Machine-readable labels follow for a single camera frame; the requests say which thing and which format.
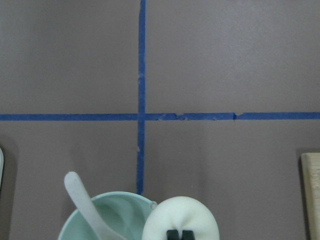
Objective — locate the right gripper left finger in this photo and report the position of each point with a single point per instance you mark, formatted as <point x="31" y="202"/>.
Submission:
<point x="172" y="234"/>

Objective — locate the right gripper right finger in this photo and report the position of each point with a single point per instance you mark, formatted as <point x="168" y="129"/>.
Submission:
<point x="188" y="235"/>

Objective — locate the white steamed bun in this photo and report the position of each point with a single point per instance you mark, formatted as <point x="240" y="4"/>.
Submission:
<point x="181" y="213"/>

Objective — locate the white plastic spoon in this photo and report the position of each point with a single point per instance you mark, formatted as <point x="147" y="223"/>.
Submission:
<point x="81" y="199"/>

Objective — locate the light green bowl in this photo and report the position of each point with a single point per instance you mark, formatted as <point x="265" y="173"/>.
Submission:
<point x="125" y="212"/>

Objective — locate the wooden cutting board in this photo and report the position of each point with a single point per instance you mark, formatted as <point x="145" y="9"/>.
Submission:
<point x="311" y="181"/>

